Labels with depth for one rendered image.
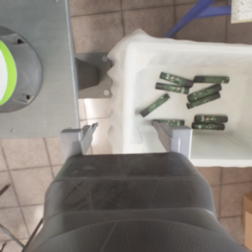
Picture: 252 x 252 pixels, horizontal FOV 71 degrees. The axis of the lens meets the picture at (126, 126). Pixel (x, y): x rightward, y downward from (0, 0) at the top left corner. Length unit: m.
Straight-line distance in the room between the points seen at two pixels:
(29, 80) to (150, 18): 1.08
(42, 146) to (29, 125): 1.09
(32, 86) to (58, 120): 0.08
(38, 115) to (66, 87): 0.08
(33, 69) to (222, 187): 1.62
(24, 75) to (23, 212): 1.60
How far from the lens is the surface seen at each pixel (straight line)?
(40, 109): 0.38
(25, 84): 0.34
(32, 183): 1.66
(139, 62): 0.60
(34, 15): 0.39
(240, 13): 0.62
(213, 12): 0.96
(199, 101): 0.86
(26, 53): 0.36
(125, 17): 1.32
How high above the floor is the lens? 1.26
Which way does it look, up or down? 75 degrees down
